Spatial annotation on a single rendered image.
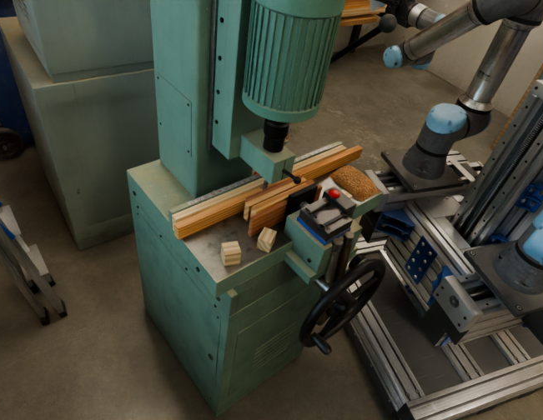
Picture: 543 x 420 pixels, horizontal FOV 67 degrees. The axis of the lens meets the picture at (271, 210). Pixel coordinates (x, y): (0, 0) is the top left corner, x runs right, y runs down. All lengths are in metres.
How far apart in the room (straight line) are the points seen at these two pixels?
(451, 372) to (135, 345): 1.28
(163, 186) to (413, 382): 1.15
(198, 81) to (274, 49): 0.27
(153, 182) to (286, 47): 0.68
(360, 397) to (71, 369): 1.16
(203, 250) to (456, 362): 1.20
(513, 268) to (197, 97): 0.96
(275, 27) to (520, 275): 0.91
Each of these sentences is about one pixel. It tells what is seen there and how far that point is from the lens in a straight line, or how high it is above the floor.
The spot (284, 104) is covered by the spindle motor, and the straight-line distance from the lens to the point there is 0.88.
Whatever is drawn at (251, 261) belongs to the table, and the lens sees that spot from 0.98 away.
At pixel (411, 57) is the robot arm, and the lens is 1.55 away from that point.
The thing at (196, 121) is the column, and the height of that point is 1.07.
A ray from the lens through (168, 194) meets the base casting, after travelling 1.28.
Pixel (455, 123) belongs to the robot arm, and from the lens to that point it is 1.47.
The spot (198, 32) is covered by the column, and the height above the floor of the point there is 1.30.
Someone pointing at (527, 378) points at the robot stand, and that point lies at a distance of 2.00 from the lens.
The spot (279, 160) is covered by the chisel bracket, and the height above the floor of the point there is 1.07.
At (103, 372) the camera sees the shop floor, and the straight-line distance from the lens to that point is 1.87.
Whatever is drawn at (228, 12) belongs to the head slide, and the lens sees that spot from 0.95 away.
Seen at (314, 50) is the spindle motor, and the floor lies 1.35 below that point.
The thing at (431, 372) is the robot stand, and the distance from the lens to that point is 1.81.
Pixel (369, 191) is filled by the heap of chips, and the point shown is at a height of 0.92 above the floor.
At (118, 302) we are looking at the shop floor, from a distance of 2.02.
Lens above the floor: 1.66
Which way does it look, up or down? 43 degrees down
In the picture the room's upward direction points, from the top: 11 degrees clockwise
